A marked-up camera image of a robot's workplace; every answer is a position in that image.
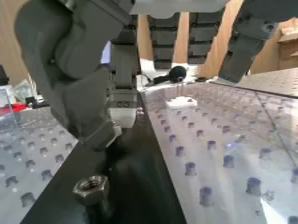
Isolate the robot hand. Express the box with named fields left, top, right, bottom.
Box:
left=13, top=0, right=298, bottom=152

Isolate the steel hex nut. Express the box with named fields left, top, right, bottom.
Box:
left=72, top=174, right=110, bottom=207

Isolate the black round object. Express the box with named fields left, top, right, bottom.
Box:
left=151, top=65, right=190, bottom=85

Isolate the black plate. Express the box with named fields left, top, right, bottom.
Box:
left=18, top=94, right=189, bottom=224

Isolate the cardboard box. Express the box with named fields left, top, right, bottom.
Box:
left=276, top=26, right=298, bottom=70

